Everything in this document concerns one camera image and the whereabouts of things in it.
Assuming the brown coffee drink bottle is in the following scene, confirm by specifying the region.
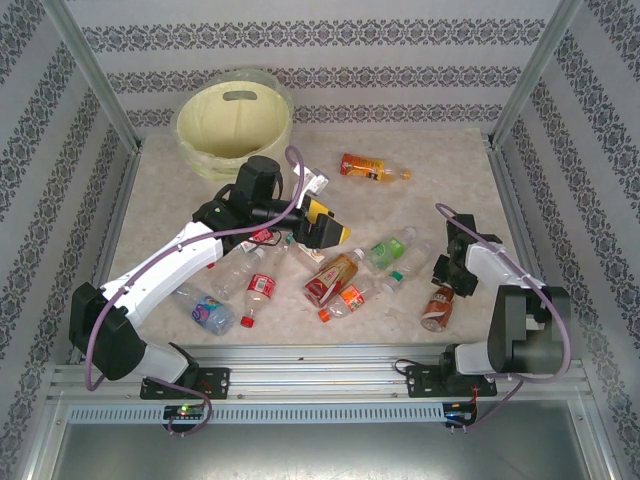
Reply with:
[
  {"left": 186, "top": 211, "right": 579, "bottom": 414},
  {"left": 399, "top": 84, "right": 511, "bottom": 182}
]
[{"left": 419, "top": 284, "right": 457, "bottom": 334}]

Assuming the aluminium frame post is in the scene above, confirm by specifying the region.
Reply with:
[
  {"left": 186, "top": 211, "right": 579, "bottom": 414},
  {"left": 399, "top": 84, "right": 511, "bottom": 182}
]
[
  {"left": 42, "top": 0, "right": 144, "bottom": 151},
  {"left": 487, "top": 0, "right": 586, "bottom": 151}
]

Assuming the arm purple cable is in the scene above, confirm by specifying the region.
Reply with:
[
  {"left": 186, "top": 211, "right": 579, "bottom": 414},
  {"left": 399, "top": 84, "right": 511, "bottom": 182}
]
[
  {"left": 434, "top": 202, "right": 572, "bottom": 434},
  {"left": 83, "top": 144, "right": 307, "bottom": 437}
]

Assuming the orange label bottle orange cap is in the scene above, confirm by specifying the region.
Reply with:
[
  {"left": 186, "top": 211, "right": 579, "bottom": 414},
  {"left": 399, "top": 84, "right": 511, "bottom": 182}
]
[{"left": 318, "top": 282, "right": 376, "bottom": 324}]

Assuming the orange juice bottle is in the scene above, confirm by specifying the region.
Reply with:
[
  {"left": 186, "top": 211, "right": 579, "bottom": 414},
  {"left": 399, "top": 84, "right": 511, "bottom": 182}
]
[{"left": 339, "top": 152, "right": 412, "bottom": 184}]

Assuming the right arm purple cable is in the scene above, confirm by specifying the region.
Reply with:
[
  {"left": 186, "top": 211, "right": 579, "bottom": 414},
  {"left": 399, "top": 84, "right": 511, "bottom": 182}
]
[{"left": 434, "top": 202, "right": 572, "bottom": 434}]

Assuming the blue cap colourful label bottle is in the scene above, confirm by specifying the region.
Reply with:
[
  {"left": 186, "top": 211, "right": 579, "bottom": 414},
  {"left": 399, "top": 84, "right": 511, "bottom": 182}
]
[{"left": 172, "top": 284, "right": 236, "bottom": 336}]

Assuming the cream plastic bin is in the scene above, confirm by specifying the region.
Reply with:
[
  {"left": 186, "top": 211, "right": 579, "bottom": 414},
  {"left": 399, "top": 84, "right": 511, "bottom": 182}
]
[{"left": 174, "top": 74, "right": 294, "bottom": 184}]

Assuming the clear bottle green neck band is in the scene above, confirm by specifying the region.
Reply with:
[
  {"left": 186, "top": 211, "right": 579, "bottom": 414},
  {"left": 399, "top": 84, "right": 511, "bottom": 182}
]
[{"left": 380, "top": 239, "right": 434, "bottom": 295}]

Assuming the small circuit board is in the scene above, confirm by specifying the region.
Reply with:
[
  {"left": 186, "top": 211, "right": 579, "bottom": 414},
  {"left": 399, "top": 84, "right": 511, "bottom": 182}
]
[
  {"left": 443, "top": 401, "right": 480, "bottom": 427},
  {"left": 163, "top": 404, "right": 207, "bottom": 420}
]

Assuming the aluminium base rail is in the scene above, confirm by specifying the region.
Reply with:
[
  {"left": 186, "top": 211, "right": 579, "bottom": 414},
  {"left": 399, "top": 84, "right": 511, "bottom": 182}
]
[{"left": 47, "top": 342, "right": 586, "bottom": 401}]

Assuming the green label clear bottle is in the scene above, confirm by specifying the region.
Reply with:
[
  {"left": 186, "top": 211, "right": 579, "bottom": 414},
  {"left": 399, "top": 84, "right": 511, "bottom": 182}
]
[{"left": 367, "top": 226, "right": 419, "bottom": 275}]

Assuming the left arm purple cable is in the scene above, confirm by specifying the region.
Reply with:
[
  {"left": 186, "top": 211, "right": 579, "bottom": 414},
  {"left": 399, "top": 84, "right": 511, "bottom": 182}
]
[{"left": 83, "top": 144, "right": 307, "bottom": 437}]

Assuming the grey slotted cable duct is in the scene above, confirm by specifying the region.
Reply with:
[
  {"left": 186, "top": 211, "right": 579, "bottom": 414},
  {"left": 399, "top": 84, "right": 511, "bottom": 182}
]
[{"left": 66, "top": 403, "right": 447, "bottom": 426}]

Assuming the thin black cable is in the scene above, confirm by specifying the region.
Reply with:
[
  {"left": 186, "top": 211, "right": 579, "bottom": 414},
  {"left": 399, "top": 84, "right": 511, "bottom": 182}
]
[{"left": 247, "top": 230, "right": 284, "bottom": 250}]

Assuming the grey sheet metal panel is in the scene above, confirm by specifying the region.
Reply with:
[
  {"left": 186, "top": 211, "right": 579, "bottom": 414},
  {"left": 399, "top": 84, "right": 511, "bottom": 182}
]
[{"left": 49, "top": 422, "right": 606, "bottom": 480}]

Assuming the yellow-green bin liner bag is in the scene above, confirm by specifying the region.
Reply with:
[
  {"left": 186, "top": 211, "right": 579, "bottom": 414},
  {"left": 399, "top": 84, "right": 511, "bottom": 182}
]
[{"left": 172, "top": 67, "right": 297, "bottom": 184}]

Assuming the crushed clear bottle white cap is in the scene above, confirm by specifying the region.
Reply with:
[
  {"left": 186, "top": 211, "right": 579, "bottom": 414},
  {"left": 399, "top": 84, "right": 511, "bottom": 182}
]
[{"left": 209, "top": 245, "right": 269, "bottom": 301}]

